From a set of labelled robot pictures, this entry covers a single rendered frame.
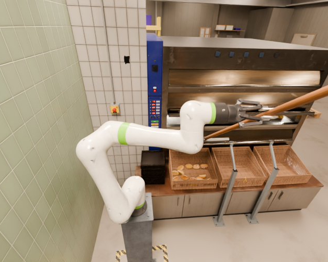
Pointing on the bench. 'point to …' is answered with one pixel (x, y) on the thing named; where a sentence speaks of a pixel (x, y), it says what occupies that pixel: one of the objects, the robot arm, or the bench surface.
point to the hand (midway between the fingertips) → (268, 113)
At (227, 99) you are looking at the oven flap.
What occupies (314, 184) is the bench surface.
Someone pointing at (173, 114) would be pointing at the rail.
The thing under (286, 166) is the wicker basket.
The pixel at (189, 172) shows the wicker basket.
